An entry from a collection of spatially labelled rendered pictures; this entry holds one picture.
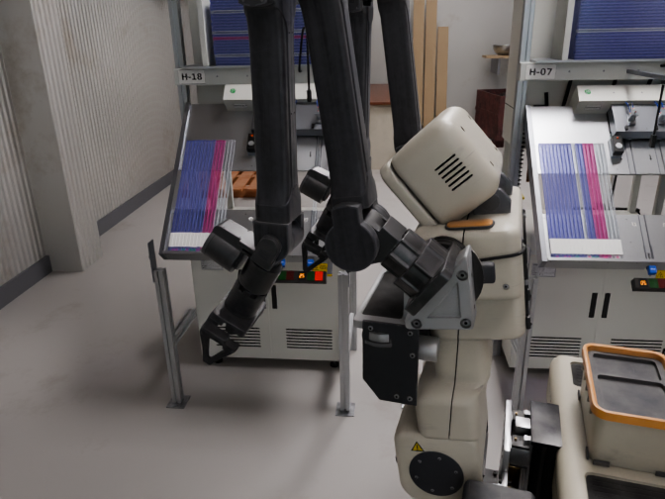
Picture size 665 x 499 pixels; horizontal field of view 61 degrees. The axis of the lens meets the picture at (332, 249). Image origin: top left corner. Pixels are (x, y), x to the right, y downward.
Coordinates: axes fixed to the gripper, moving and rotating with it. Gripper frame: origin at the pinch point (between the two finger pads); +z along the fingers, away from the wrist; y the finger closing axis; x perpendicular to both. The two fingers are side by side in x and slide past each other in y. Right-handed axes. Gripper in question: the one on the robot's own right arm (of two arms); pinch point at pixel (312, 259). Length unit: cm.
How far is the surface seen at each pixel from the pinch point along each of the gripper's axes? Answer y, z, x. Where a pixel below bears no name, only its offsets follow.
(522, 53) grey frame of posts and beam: -133, -54, 32
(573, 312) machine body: -112, 26, 106
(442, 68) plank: -733, 45, 4
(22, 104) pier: -181, 104, -214
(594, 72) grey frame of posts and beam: -134, -60, 60
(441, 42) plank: -742, 15, -15
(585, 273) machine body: -113, 8, 100
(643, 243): -91, -20, 100
